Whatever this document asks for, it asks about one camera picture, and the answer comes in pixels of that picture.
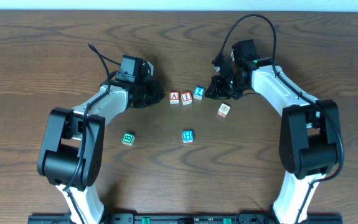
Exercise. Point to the red letter I block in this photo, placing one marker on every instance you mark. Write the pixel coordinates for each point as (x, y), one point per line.
(186, 98)

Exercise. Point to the green letter B block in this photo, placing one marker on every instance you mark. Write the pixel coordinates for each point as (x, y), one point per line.
(128, 139)

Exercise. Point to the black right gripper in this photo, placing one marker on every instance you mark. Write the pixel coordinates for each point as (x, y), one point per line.
(215, 88)

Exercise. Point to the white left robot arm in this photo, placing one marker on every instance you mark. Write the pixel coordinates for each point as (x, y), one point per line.
(72, 147)

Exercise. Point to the blue letter H block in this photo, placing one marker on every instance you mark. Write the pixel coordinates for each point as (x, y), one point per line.
(187, 136)

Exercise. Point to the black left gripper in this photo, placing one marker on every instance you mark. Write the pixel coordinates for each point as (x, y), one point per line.
(155, 93)

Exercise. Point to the red letter A block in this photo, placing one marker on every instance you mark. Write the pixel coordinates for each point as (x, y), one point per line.
(174, 97)

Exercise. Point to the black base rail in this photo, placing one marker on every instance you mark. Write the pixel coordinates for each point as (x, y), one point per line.
(129, 218)

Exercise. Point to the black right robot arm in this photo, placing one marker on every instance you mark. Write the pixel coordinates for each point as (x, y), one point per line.
(310, 148)

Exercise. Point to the blue number 2 block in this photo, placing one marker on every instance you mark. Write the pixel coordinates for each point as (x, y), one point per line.
(198, 92)

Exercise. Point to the red-edged picture block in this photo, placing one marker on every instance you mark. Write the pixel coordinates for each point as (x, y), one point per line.
(223, 110)

